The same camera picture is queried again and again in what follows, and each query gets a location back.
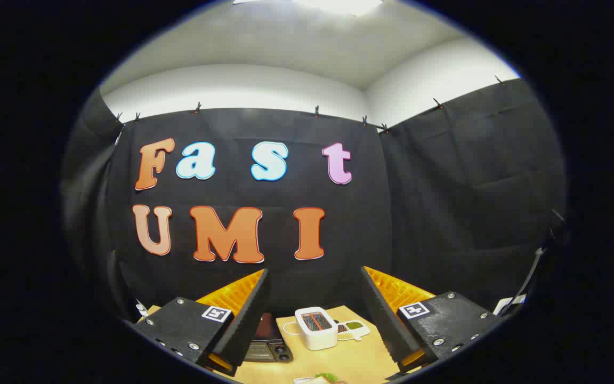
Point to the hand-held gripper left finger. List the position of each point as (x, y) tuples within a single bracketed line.
[(248, 320)]

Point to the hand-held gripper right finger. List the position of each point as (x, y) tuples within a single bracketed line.
[(384, 320)]

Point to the black toaster oven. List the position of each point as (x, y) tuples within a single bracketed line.
[(268, 341)]

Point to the lettuce toast sandwich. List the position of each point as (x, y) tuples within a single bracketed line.
[(328, 378)]

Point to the white pop-up toaster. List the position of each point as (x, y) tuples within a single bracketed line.
[(317, 336)]

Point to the white divided bean dish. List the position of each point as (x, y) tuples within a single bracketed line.
[(354, 326)]

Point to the white rectangular tray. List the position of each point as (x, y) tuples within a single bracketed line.
[(304, 381)]

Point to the black backdrop cloth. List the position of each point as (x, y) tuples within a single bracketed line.
[(392, 213)]

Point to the ceiling light panel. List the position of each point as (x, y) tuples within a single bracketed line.
[(339, 5)]

